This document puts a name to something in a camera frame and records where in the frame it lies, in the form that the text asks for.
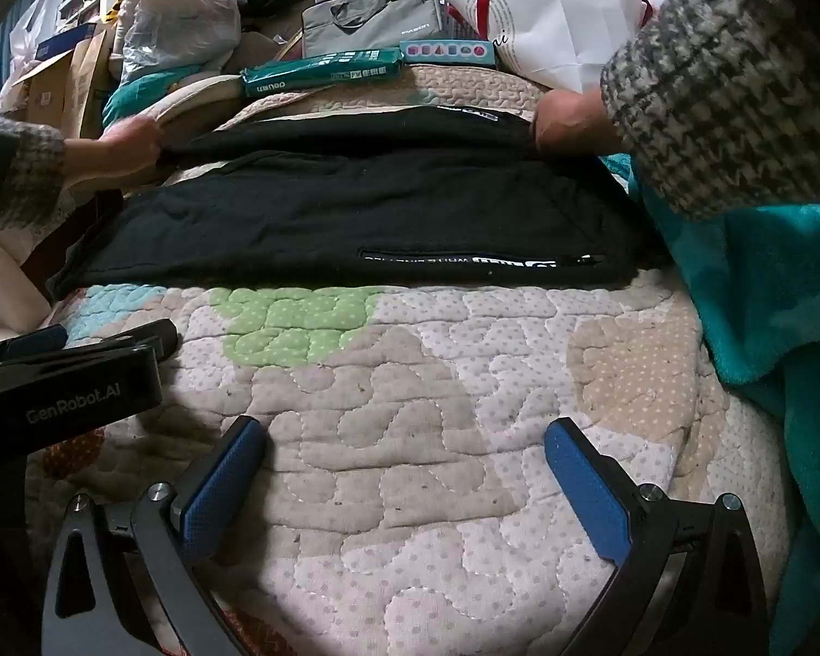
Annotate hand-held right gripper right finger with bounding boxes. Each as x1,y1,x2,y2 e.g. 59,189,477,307
543,417,773,656

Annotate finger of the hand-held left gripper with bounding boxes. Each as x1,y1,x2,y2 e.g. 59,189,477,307
68,318,179,361
0,324,69,365

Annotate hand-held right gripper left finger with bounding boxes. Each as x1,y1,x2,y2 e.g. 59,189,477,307
41,415,269,656

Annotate black pants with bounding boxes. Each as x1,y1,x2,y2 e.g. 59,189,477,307
46,106,665,300

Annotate person's right forearm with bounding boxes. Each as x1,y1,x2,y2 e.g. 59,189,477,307
600,0,820,221

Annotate person's left hand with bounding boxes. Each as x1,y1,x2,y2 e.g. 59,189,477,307
61,115,166,185

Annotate person's right hand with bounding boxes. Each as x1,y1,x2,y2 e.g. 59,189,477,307
534,89,630,158

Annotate quilted heart-pattern bedspread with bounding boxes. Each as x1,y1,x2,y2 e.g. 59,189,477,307
0,63,794,656

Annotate teal cloth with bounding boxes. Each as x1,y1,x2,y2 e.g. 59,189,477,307
101,68,199,128

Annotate open cardboard box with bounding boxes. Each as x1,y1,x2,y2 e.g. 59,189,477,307
12,48,78,132

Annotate beige cushion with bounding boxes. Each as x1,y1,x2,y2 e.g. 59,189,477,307
106,68,248,146

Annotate flat brown cardboard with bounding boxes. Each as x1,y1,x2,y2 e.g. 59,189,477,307
61,27,117,141

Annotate teal fleece blanket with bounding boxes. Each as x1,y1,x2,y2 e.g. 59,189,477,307
601,154,820,656

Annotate blue box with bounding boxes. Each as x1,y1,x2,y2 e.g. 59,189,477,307
36,22,101,60

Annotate white plastic bag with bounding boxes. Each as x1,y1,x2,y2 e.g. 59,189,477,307
0,0,51,114

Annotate clear plastic bag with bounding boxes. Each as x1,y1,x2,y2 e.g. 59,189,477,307
113,0,242,80

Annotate green wrapped paper pack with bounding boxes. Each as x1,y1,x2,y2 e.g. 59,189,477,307
239,48,406,98

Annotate grey laptop bag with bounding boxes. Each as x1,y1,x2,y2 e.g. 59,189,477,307
302,0,447,60

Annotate teal box with coloured shapes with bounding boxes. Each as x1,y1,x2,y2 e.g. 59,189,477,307
400,37,497,71

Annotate white paper shopping bag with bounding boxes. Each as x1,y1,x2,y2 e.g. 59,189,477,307
446,0,652,94

